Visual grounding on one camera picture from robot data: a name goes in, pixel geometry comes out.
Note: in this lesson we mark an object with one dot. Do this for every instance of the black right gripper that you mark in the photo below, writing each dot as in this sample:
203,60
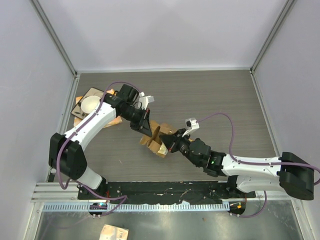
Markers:
169,140

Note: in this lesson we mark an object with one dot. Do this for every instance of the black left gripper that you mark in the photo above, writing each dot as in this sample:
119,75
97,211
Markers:
143,124

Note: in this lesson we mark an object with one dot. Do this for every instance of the brown cardboard express box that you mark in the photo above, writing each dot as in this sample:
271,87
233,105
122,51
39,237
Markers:
154,143

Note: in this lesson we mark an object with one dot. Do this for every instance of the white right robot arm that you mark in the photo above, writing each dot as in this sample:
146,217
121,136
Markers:
286,173

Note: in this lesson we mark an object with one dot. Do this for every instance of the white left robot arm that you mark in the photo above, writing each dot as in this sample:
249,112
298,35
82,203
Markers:
67,151

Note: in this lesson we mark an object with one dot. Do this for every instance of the white floral bowl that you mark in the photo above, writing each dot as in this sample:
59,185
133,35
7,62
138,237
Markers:
90,103

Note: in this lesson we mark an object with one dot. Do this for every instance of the orange checkered cloth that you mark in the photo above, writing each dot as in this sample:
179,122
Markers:
116,121

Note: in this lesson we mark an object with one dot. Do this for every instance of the floral square plate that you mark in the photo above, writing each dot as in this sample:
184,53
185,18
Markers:
87,103

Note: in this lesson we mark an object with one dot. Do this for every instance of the pink paper packet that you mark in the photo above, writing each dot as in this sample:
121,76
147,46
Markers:
110,232

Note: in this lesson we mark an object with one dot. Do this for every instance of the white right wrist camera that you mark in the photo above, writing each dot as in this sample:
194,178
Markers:
191,126

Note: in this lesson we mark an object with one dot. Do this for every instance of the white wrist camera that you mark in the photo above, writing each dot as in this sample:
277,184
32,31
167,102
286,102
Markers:
144,100
191,126

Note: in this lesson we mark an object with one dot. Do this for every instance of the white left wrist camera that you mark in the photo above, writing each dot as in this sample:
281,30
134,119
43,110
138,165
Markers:
144,100

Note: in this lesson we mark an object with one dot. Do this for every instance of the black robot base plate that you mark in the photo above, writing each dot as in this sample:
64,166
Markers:
172,192

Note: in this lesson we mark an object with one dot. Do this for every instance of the white slotted cable duct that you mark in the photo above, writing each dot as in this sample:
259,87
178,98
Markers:
126,208

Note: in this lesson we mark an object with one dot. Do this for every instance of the aluminium frame rail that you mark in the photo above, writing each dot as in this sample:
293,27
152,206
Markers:
52,192

